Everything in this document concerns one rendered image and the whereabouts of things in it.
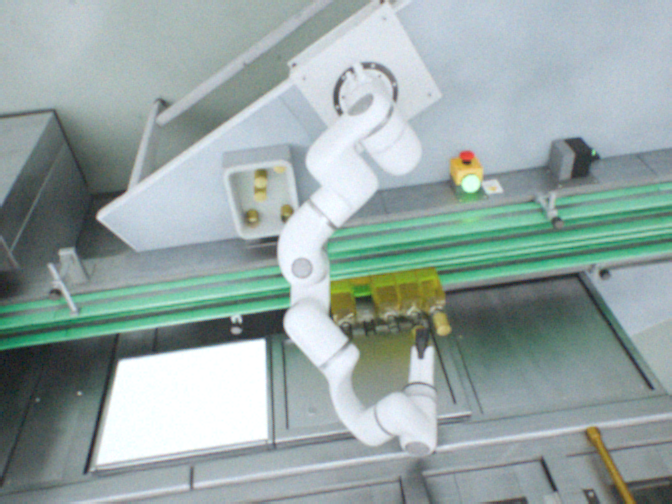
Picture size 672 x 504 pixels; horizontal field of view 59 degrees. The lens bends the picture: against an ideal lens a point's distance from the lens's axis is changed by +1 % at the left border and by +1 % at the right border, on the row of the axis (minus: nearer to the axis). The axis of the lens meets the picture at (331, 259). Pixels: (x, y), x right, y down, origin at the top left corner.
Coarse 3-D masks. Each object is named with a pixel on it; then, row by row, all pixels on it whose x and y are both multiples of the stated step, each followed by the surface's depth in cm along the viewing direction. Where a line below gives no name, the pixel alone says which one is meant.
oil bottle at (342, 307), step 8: (336, 280) 156; (344, 280) 156; (336, 288) 154; (344, 288) 154; (336, 296) 152; (344, 296) 151; (336, 304) 149; (344, 304) 149; (352, 304) 149; (336, 312) 147; (344, 312) 147; (352, 312) 148; (336, 320) 147; (352, 320) 148
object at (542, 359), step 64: (256, 320) 174; (448, 320) 167; (512, 320) 165; (576, 320) 162; (0, 384) 163; (64, 384) 163; (512, 384) 148; (576, 384) 147; (640, 384) 145; (0, 448) 148; (64, 448) 147; (320, 448) 136; (384, 448) 135; (448, 448) 134; (512, 448) 134; (576, 448) 133; (640, 448) 133
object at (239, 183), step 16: (224, 176) 146; (240, 176) 155; (272, 176) 156; (288, 176) 153; (240, 192) 158; (272, 192) 159; (288, 192) 159; (240, 208) 159; (256, 208) 162; (272, 208) 162; (240, 224) 157; (272, 224) 161
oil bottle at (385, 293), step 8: (376, 280) 154; (384, 280) 154; (392, 280) 154; (376, 288) 152; (384, 288) 152; (392, 288) 151; (376, 296) 150; (384, 296) 149; (392, 296) 149; (376, 304) 151; (384, 304) 147; (392, 304) 147; (384, 312) 147
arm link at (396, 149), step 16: (400, 112) 123; (384, 128) 109; (400, 128) 111; (368, 144) 112; (384, 144) 111; (400, 144) 112; (416, 144) 115; (384, 160) 114; (400, 160) 114; (416, 160) 116
